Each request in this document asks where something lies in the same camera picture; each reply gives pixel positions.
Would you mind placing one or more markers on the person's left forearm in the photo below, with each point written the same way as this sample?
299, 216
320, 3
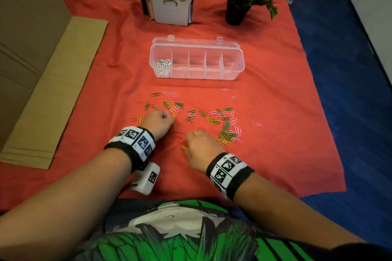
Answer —
61, 202

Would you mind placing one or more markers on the person's right hand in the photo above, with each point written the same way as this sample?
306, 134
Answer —
203, 150

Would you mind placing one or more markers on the colored paper clips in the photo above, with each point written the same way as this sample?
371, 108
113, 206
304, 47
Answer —
226, 130

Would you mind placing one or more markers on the clear plastic compartment box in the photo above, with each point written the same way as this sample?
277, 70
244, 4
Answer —
208, 65

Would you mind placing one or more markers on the person's right forearm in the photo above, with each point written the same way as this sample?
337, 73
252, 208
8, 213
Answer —
291, 215

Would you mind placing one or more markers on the pile of white paper clips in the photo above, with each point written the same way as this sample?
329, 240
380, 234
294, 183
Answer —
163, 68

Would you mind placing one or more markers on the red tablecloth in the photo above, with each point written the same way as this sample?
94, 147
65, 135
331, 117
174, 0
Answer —
275, 101

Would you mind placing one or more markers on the large brown cardboard box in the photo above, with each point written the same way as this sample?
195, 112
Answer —
36, 71

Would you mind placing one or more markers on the person's left hand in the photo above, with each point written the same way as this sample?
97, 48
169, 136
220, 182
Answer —
157, 123

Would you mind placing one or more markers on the black white marker wristband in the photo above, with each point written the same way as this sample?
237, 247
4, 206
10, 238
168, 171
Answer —
133, 144
229, 173

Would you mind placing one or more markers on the white paw-shaped bookend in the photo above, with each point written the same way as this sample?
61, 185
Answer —
170, 14

